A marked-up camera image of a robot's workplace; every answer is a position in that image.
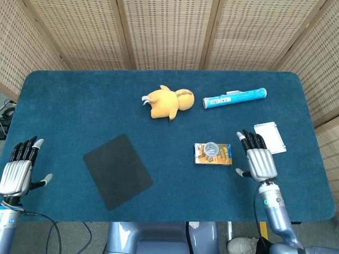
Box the blue-grey robot torso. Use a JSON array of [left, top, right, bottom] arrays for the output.
[[105, 221, 220, 254]]

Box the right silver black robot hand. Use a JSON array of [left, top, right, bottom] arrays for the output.
[[235, 129, 278, 183]]

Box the woven bamboo folding screen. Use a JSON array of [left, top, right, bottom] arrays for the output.
[[0, 0, 339, 186]]

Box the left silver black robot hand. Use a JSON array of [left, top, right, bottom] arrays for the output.
[[0, 135, 53, 198]]

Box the yellow blue snack box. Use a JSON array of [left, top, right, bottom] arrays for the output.
[[194, 142, 233, 166]]

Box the blue floor cable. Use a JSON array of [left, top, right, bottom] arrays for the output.
[[46, 221, 93, 254]]

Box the small transparent round container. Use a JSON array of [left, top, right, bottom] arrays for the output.
[[203, 141, 220, 157]]

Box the white flat box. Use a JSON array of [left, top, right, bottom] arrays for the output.
[[253, 121, 287, 156]]

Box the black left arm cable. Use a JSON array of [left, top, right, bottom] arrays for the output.
[[21, 211, 63, 254]]

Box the white sneaker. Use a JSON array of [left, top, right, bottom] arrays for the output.
[[227, 237, 259, 254]]

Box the black floor electronics with cables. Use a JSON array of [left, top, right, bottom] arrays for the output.
[[0, 99, 17, 140]]

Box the black mouse pad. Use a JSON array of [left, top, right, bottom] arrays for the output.
[[83, 133, 154, 211]]

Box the yellow plush toy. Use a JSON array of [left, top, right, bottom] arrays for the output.
[[141, 84, 195, 121]]

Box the blue plastic wrap roll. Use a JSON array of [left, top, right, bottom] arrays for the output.
[[202, 87, 267, 111]]

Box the blue carpet table cover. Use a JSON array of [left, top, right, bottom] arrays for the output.
[[0, 70, 336, 223]]

